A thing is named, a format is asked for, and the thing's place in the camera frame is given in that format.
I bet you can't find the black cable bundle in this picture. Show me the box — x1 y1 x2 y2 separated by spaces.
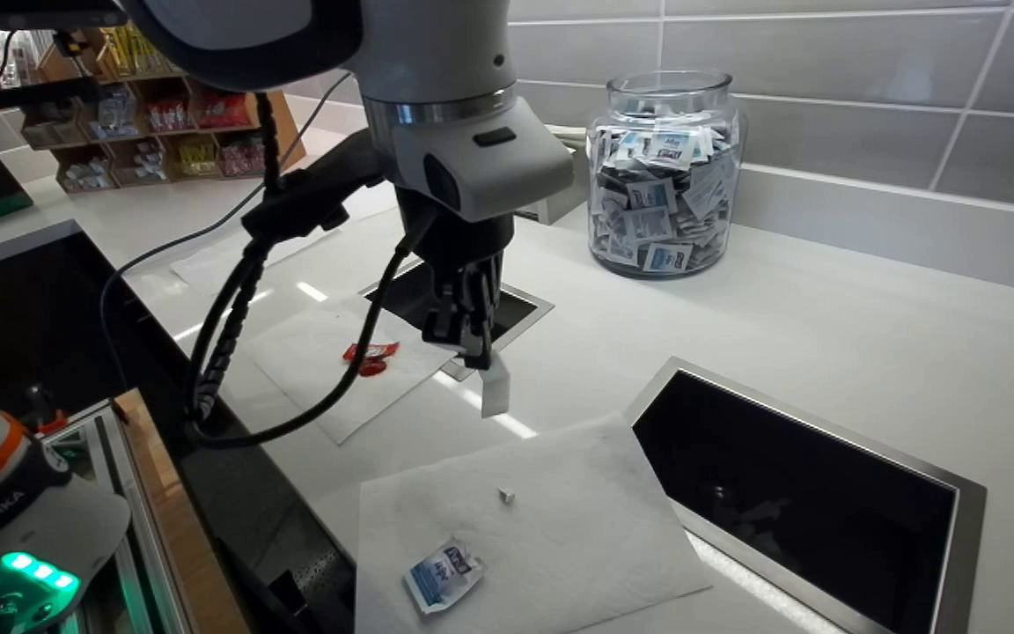
183 224 422 449

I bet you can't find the blue white wipe packet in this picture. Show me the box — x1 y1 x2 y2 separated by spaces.
399 540 490 621

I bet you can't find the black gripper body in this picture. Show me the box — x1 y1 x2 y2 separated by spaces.
393 185 522 285

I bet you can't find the red wrapper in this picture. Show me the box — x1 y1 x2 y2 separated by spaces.
338 337 406 381

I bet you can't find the white paper napkin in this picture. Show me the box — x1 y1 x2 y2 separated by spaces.
240 278 465 449
353 414 713 634

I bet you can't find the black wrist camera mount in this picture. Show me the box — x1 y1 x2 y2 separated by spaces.
240 123 402 246

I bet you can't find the glass jar of packets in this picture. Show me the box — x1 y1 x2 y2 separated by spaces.
585 68 747 281

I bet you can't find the snack display shelf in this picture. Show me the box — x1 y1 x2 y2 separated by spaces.
0 22 310 198

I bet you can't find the aluminium profile frame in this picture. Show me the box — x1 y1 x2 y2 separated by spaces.
42 396 202 634

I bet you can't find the wooden board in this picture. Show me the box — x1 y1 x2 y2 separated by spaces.
110 388 252 634

